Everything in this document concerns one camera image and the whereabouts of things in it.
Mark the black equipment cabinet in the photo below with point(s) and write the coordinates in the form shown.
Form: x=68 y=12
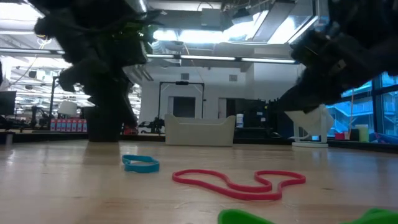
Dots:
x=255 y=115

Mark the grey ceiling box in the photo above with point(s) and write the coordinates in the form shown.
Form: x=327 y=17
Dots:
x=211 y=17

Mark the pale green cylinder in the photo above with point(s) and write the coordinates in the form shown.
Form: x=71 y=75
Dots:
x=362 y=133

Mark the pink product boxes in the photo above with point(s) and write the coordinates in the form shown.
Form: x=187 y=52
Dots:
x=68 y=125

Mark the red equipment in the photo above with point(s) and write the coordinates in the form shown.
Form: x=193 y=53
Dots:
x=129 y=131

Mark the blue cloth bundle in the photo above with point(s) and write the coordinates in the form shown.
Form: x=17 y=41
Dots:
x=385 y=138

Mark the red container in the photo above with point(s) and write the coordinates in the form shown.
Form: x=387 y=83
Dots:
x=339 y=136

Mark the black lab robot arm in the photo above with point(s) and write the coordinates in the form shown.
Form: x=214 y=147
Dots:
x=155 y=124
x=32 y=115

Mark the pale grey plastic bin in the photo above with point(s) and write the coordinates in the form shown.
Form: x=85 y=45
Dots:
x=199 y=133

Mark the white canister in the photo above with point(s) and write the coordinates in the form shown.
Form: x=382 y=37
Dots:
x=239 y=120

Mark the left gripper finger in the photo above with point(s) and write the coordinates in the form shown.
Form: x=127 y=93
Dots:
x=110 y=102
x=126 y=99

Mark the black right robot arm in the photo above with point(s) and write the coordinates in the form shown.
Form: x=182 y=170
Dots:
x=373 y=12

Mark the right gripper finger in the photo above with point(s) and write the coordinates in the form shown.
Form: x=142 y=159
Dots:
x=311 y=79
x=311 y=99

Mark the long ceiling light bar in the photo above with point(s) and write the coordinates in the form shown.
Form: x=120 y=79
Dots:
x=267 y=60

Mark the dark screen panel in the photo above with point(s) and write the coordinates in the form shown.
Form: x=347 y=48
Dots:
x=184 y=107

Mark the red rubber band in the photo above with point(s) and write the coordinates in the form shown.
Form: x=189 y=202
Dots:
x=248 y=197

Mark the white cylindrical lamp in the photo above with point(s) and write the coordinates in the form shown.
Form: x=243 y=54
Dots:
x=311 y=124

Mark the green rubber band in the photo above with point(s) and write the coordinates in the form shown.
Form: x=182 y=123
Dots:
x=239 y=217

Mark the black monitor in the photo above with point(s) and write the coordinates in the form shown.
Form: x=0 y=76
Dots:
x=7 y=102

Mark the white lamp shade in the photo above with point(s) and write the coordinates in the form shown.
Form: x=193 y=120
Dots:
x=67 y=109

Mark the green plant in black pot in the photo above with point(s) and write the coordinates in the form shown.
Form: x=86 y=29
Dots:
x=99 y=130

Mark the blue rubber band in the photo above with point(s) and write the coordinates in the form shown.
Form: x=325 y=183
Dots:
x=141 y=169

